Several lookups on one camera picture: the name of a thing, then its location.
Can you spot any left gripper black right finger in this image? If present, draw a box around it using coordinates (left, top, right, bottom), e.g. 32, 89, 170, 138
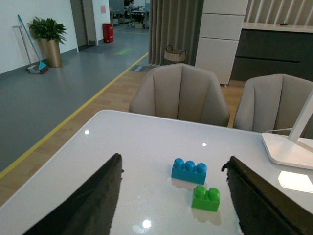
222, 156, 313, 235

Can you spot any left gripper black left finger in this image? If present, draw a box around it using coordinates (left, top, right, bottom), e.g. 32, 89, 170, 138
25, 153, 122, 235

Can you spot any green two-stud toy block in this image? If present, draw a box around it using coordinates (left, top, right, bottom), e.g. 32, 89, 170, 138
191, 185, 221, 212

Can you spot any blue three-stud toy block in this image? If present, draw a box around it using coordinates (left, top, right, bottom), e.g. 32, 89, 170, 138
171, 158, 207, 185

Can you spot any white desk lamp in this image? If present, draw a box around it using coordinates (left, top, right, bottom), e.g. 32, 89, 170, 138
262, 93, 313, 169

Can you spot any right beige upholstered chair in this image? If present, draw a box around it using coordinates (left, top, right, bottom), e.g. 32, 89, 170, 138
233, 74, 313, 135

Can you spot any beige upholstered chair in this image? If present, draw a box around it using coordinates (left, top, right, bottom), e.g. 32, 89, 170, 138
129, 64, 230, 127
233, 74, 313, 135

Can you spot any left beige upholstered chair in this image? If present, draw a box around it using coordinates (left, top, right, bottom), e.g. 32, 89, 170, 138
129, 64, 230, 127

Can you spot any dark kitchen counter cabinet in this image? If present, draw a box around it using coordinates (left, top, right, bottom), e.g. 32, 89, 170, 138
230, 29, 313, 81

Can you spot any potted green plant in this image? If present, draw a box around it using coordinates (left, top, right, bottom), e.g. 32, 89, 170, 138
28, 17, 66, 68

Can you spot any red fire extinguisher box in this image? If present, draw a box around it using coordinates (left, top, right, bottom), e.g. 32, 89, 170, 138
102, 23, 114, 43

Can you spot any white drawer cabinet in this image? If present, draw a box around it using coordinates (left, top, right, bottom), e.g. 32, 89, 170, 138
195, 0, 248, 86

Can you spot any beige curtain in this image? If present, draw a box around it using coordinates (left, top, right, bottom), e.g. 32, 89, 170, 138
148, 0, 204, 65

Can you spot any seated person at desk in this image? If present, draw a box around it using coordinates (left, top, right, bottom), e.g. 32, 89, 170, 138
124, 0, 143, 23

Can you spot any white lamp power cable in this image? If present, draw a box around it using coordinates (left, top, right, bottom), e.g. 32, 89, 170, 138
266, 127, 293, 134

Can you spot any blue handled broom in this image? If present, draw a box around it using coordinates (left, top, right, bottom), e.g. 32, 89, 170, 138
18, 14, 49, 75

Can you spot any dustpan with metal handle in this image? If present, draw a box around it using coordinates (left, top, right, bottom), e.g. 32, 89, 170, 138
12, 25, 41, 74

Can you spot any woven basket with handles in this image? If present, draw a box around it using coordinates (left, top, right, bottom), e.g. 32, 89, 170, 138
164, 44, 187, 65

